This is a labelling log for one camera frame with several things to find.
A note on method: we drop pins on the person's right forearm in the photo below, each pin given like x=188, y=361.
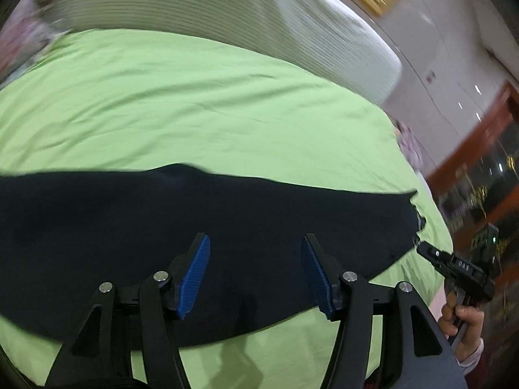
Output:
x=470, y=354

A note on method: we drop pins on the person's right hand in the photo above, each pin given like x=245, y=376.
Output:
x=460, y=320

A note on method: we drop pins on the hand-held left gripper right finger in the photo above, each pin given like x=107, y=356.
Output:
x=317, y=275

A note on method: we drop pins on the floral cloth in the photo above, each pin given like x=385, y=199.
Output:
x=409, y=146

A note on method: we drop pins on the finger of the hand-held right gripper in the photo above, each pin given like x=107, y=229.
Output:
x=427, y=249

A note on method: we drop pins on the white ribbed headboard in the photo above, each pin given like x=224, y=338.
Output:
x=227, y=12

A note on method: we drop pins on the green bed sheet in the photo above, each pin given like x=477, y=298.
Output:
x=182, y=109

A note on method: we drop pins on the wooden cabinet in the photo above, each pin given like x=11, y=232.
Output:
x=474, y=162

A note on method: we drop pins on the floral pillow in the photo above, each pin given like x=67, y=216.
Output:
x=24, y=36

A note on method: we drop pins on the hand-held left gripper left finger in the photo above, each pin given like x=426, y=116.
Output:
x=196, y=272

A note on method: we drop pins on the black pants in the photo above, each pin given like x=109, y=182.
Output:
x=121, y=231

